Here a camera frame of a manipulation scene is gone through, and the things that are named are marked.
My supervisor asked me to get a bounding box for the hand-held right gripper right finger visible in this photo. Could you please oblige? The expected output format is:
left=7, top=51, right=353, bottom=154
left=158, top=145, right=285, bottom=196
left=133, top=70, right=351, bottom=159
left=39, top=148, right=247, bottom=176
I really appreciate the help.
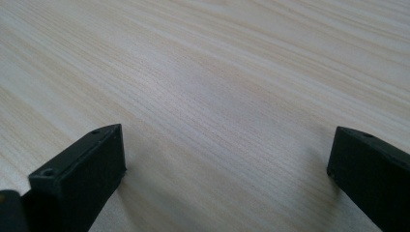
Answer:
left=326, top=126, right=410, bottom=232

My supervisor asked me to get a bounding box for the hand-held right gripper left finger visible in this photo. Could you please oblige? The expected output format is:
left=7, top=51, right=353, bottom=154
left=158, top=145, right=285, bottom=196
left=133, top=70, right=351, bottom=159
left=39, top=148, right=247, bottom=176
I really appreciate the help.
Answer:
left=20, top=123, right=128, bottom=232

